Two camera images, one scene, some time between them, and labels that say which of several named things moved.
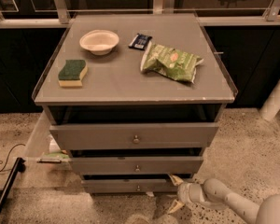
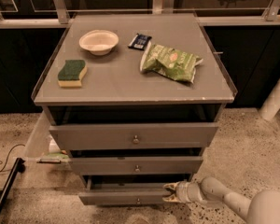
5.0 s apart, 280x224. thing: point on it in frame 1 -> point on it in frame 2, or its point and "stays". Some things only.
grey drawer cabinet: x=134 y=99 stays
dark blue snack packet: x=139 y=42 stays
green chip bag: x=171 y=63 stays
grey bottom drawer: x=128 y=186 -> x=114 y=196
